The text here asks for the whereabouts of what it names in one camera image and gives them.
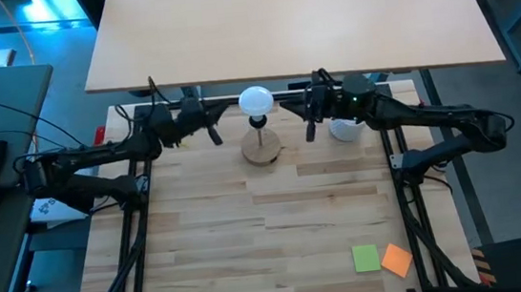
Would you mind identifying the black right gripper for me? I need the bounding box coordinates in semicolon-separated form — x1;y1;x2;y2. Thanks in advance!
277;79;351;147

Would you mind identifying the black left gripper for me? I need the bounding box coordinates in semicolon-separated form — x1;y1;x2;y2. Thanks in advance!
172;93;236;151

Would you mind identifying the white reflector lightbulb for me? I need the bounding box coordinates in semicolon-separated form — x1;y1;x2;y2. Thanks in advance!
236;83;277;119

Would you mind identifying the black lamp socket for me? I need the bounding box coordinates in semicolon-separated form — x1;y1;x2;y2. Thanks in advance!
237;113;285;170

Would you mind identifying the large light wooden desk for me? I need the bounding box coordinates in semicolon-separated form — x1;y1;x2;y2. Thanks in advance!
75;0;508;104

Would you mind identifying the red tag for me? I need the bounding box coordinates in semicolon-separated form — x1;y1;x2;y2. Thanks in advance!
91;125;109;148

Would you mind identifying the green sticky note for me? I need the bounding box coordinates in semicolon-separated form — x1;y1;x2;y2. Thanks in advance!
349;242;383;275

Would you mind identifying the orange sticky note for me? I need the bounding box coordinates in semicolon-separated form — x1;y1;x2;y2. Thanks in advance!
378;240;417;282

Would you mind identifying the white printed box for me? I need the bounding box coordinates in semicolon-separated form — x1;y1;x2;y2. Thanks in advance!
27;192;102;227

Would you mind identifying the grey side desk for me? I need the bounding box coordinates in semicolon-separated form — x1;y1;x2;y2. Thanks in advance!
0;61;76;292

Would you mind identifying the white mounting bracket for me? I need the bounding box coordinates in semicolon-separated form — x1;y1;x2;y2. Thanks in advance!
388;152;406;172

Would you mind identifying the black aluminium table frame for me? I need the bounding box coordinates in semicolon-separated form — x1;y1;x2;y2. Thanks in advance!
55;73;482;292

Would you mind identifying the black cable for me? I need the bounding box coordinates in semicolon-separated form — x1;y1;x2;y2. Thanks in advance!
0;78;87;156

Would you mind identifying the yellow cable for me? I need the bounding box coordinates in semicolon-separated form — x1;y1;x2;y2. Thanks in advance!
0;0;39;70

